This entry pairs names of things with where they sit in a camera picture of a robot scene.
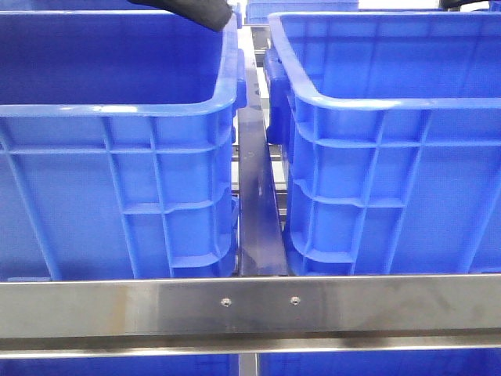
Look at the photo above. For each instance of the large blue crate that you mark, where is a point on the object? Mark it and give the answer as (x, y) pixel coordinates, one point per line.
(394, 141)
(116, 145)

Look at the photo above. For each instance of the stainless steel front rail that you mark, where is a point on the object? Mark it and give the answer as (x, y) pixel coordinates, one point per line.
(248, 315)

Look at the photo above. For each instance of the large blue crate right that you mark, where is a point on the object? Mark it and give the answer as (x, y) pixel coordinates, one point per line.
(394, 141)

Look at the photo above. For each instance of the blue crate lower left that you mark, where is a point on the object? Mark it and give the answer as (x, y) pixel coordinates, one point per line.
(140, 365)

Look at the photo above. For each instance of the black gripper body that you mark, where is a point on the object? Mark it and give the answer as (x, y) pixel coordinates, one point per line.
(464, 4)

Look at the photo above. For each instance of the blue crate behind right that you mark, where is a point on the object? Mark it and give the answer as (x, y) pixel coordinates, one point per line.
(257, 11)

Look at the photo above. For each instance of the blue crate lower right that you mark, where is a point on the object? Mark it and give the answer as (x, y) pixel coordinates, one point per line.
(399, 362)

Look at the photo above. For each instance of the large blue crate left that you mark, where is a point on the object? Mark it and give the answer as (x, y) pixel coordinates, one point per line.
(116, 145)

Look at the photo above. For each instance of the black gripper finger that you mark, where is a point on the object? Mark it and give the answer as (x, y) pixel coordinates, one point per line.
(212, 14)

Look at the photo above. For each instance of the steel centre divider bar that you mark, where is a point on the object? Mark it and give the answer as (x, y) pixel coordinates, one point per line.
(262, 252)

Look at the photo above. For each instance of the blue crate behind left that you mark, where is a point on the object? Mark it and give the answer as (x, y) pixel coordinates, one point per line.
(82, 5)

